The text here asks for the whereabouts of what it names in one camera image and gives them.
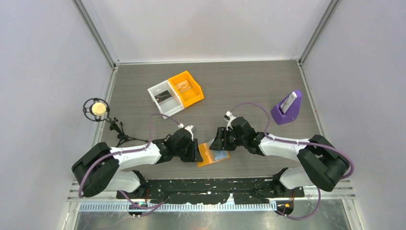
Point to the black card stack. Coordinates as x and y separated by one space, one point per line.
163 96

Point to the orange card holder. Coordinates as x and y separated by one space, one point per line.
211 156

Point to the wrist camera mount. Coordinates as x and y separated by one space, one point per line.
229 117
190 129

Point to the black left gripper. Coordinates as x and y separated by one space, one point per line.
194 155

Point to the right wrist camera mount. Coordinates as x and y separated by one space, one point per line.
229 117

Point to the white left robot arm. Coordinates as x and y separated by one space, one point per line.
108 168

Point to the black microphone tripod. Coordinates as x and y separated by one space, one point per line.
123 138

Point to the microphone with shock mount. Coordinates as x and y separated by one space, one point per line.
96 110

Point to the tan card stack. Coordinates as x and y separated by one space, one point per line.
183 86

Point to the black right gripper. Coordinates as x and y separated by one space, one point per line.
218 144

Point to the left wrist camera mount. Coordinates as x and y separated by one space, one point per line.
190 129

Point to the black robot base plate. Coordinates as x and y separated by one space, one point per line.
211 191

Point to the aluminium front rail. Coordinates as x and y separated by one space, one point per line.
227 206

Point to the orange plastic bin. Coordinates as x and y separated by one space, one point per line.
191 96

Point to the white plastic bin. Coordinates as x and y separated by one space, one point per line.
169 107

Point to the purple metronome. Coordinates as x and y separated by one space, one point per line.
287 110

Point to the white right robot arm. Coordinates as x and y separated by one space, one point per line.
321 166

